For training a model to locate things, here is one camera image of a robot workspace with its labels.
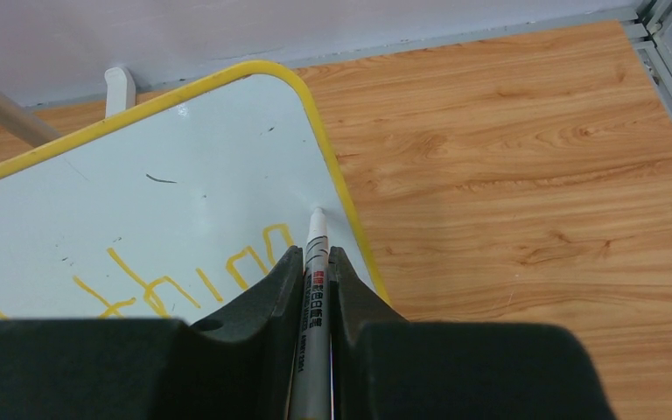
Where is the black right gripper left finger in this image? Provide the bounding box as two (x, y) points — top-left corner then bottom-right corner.
(0, 247), (304, 419)

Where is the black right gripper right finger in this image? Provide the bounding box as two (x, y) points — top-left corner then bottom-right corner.
(327, 247), (615, 419)

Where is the yellow framed whiteboard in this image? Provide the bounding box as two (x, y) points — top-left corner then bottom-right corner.
(0, 61), (387, 323)

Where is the metal stand pole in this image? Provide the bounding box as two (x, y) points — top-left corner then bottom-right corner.
(0, 66), (137, 149)

